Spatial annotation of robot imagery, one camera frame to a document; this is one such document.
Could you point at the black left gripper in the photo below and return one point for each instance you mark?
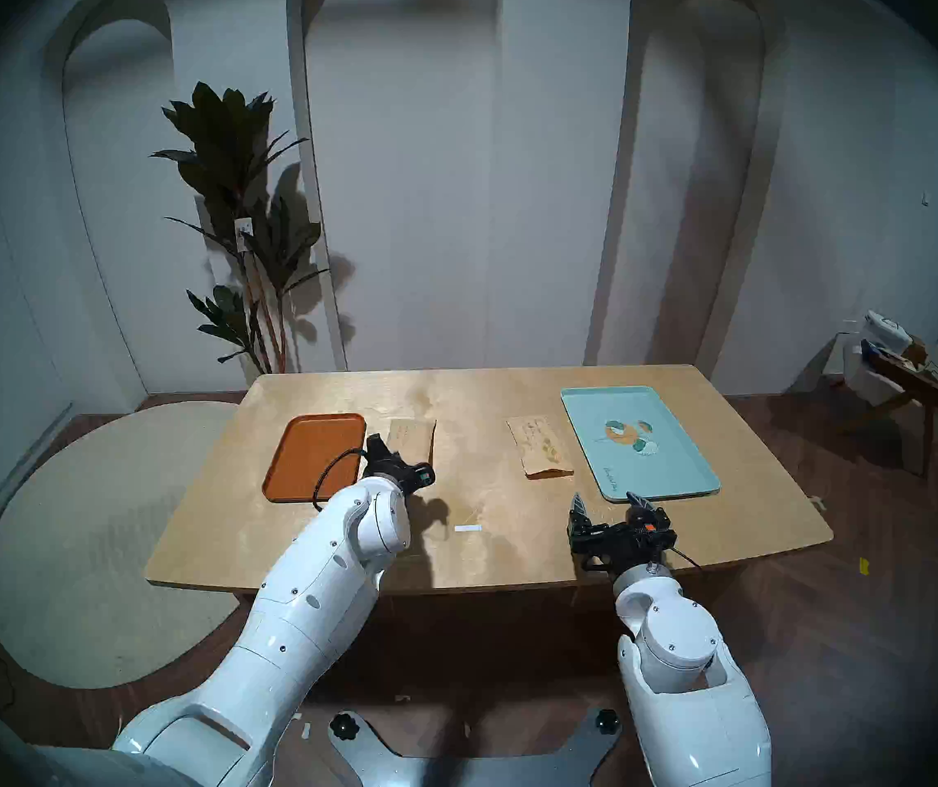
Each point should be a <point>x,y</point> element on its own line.
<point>399,472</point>

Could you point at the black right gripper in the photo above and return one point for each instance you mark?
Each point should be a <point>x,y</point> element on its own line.
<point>621,543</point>

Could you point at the plain kraft envelope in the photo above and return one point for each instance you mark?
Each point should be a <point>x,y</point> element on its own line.
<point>413,437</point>

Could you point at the kraft envelope with floral print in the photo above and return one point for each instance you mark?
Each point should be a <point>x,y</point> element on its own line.
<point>539,448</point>

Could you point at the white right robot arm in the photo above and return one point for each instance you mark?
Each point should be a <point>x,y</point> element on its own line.
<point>674,646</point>

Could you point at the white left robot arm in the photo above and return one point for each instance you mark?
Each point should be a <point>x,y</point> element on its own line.
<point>305,613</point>

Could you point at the teal tray with print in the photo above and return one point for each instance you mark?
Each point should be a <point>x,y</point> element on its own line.
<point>641,466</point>

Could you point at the orange rectangular tray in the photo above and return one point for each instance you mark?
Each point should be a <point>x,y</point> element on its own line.
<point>309,457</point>

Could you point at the light wooden table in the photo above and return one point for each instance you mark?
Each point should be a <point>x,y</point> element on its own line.
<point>477,408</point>

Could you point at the white floor tape cross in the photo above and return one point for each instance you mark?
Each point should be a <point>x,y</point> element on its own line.
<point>817,503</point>

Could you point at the black base knob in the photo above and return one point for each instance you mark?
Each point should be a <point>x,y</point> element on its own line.
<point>607,721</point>
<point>343,726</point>

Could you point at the round beige rug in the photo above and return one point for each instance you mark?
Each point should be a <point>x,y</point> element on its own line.
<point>84,539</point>

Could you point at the tall dark green plant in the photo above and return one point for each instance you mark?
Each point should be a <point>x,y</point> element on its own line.
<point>227,146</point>

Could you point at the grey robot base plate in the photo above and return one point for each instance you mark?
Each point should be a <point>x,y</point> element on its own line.
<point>469,769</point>

